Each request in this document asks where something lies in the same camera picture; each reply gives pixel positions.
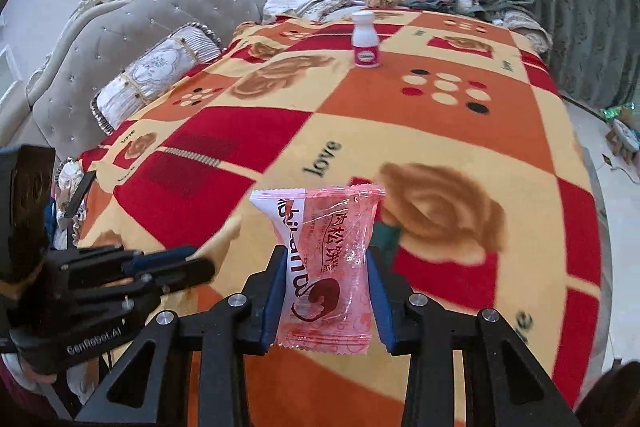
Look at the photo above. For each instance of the printed orange red blanket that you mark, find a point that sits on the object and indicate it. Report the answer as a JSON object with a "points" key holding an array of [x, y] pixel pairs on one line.
{"points": [[400, 117]]}

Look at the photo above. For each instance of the small round stool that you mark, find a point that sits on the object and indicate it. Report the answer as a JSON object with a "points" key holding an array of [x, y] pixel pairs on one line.
{"points": [[625, 137]]}

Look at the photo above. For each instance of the white bottle pink label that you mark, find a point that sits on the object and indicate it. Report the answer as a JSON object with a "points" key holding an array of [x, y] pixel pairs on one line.
{"points": [[365, 39]]}

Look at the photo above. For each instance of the pink clear snack wrapper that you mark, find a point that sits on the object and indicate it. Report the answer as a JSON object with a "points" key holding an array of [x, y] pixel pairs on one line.
{"points": [[325, 257]]}

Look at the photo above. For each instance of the beige sofa cover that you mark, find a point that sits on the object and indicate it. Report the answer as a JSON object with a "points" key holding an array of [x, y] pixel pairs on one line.
{"points": [[527, 29]]}

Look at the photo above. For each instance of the striped bolster cushion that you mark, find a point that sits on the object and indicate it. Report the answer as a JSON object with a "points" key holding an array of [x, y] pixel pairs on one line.
{"points": [[155, 72]]}

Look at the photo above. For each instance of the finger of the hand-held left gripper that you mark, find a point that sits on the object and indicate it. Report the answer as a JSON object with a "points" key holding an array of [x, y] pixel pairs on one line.
{"points": [[160, 258], [185, 274]]}

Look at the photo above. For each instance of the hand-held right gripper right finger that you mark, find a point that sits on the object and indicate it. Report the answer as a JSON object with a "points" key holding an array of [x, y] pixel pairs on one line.
{"points": [[382, 307]]}

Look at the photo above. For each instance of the grey tufted sofa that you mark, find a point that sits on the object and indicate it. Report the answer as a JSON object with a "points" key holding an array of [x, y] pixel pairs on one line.
{"points": [[150, 17]]}

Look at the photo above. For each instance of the green foil bag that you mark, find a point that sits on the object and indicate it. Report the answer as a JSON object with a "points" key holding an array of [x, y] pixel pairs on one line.
{"points": [[617, 112]]}

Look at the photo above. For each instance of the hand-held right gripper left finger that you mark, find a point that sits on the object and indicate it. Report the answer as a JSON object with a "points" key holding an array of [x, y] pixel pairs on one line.
{"points": [[272, 307]]}

